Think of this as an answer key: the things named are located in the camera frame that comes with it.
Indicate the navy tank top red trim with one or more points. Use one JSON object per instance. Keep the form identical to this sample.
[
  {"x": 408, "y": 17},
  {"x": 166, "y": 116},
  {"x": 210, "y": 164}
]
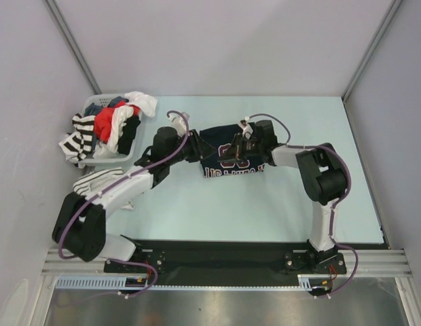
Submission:
[{"x": 221, "y": 137}]

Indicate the grey plastic laundry basket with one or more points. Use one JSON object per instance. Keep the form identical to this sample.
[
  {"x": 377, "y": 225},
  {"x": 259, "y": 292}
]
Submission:
[{"x": 119, "y": 159}]

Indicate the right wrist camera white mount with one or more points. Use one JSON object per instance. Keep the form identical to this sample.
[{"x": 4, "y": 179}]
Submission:
[{"x": 247, "y": 130}]

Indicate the grey blue tank top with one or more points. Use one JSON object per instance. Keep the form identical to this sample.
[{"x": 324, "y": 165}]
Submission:
[{"x": 94, "y": 104}]

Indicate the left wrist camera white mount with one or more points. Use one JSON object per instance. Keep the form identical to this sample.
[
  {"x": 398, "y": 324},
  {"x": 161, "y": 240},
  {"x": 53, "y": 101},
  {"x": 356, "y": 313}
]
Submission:
[{"x": 178, "y": 122}]

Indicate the slotted cable duct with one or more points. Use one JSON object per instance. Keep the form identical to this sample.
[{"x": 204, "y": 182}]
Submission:
[{"x": 133, "y": 284}]

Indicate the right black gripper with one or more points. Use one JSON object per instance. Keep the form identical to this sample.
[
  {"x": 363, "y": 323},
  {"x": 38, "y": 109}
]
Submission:
[{"x": 236, "y": 151}]

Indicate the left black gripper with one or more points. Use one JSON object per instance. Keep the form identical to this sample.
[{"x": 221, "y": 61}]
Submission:
[{"x": 199, "y": 149}]

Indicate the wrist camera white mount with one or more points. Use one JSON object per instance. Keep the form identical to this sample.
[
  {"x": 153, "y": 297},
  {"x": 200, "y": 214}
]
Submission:
[
  {"x": 247, "y": 130},
  {"x": 178, "y": 122}
]

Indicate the aluminium extrusion rail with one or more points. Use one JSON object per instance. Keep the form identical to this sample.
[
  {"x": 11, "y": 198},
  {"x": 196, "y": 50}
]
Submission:
[{"x": 372, "y": 263}]

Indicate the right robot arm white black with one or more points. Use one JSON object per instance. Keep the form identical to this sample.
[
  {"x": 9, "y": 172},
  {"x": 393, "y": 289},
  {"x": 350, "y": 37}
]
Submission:
[{"x": 324, "y": 175}]

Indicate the black white striped tank top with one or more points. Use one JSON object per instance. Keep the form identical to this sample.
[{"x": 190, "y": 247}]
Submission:
[{"x": 78, "y": 145}]

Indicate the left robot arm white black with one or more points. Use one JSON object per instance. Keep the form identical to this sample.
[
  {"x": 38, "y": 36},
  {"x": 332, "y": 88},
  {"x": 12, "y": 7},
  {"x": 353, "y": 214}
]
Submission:
[{"x": 80, "y": 230}]

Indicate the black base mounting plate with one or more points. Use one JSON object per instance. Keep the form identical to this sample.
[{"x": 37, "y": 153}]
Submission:
[{"x": 245, "y": 263}]

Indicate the thin striped white tank top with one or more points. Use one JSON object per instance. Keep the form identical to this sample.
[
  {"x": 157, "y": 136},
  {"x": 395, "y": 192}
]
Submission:
[{"x": 97, "y": 181}]

